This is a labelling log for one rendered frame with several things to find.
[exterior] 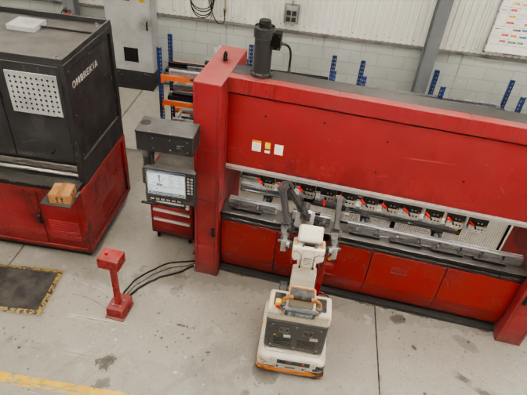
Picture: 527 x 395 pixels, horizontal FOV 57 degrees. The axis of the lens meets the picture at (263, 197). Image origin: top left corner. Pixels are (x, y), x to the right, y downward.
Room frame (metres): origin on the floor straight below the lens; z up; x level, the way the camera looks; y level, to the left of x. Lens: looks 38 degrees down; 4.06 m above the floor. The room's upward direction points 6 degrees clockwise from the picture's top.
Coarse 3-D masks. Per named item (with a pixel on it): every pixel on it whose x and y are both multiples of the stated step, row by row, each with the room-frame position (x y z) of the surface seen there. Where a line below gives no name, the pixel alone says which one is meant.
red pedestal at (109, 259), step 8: (104, 248) 3.12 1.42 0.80; (112, 248) 3.13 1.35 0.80; (104, 256) 3.02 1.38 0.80; (112, 256) 3.03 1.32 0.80; (120, 256) 3.04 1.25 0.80; (104, 264) 2.97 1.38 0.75; (112, 264) 2.96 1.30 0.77; (120, 264) 3.01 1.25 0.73; (112, 272) 3.02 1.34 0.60; (112, 280) 3.03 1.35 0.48; (120, 296) 3.06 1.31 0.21; (128, 296) 3.14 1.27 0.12; (112, 304) 3.01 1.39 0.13; (120, 304) 3.03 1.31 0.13; (128, 304) 3.07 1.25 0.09; (112, 312) 2.96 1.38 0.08; (120, 312) 2.95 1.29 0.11; (128, 312) 3.03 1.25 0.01; (120, 320) 2.93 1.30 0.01
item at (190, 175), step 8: (152, 168) 3.36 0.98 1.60; (160, 168) 3.38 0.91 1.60; (168, 168) 3.39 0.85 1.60; (176, 168) 3.44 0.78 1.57; (184, 176) 3.34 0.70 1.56; (192, 176) 3.33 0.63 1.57; (192, 184) 3.33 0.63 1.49; (192, 192) 3.33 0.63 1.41; (160, 200) 3.35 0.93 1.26; (168, 200) 3.35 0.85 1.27; (176, 200) 3.34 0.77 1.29; (184, 200) 3.34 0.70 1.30; (192, 200) 3.33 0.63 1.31
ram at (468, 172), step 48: (240, 96) 3.82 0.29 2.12; (240, 144) 3.82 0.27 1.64; (288, 144) 3.75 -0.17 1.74; (336, 144) 3.68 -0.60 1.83; (384, 144) 3.61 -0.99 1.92; (432, 144) 3.55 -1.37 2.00; (480, 144) 3.49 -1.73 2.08; (384, 192) 3.59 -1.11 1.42; (432, 192) 3.53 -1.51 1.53; (480, 192) 3.47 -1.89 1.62
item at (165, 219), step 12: (168, 156) 4.46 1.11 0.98; (180, 156) 4.48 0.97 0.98; (192, 168) 4.28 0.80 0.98; (168, 204) 4.11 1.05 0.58; (156, 216) 4.14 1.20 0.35; (168, 216) 4.11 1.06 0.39; (180, 216) 4.09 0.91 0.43; (192, 216) 4.06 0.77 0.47; (156, 228) 4.14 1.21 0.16; (168, 228) 4.11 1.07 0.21; (180, 228) 4.09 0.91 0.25; (192, 228) 4.06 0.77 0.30
